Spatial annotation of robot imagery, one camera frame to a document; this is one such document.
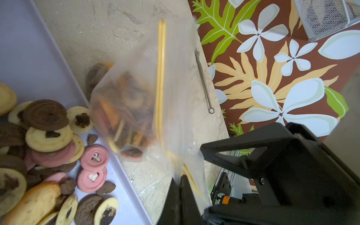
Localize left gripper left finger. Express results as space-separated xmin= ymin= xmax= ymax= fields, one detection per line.
xmin=157 ymin=175 xmax=203 ymax=225

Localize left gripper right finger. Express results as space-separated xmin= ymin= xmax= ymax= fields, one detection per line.
xmin=201 ymin=123 xmax=360 ymax=225

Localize clear bag of cookies back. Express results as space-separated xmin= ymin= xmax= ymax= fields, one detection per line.
xmin=90 ymin=18 xmax=212 ymax=213

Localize pile of poured cookies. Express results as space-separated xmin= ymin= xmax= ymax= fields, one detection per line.
xmin=0 ymin=61 xmax=119 ymax=225

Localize metal rod tool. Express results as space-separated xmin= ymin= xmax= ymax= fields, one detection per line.
xmin=195 ymin=49 xmax=215 ymax=114

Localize white mesh basket right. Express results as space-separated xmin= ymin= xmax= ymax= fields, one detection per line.
xmin=294 ymin=0 xmax=360 ymax=42

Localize lavender plastic tray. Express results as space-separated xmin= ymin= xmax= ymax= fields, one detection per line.
xmin=1 ymin=1 xmax=152 ymax=225

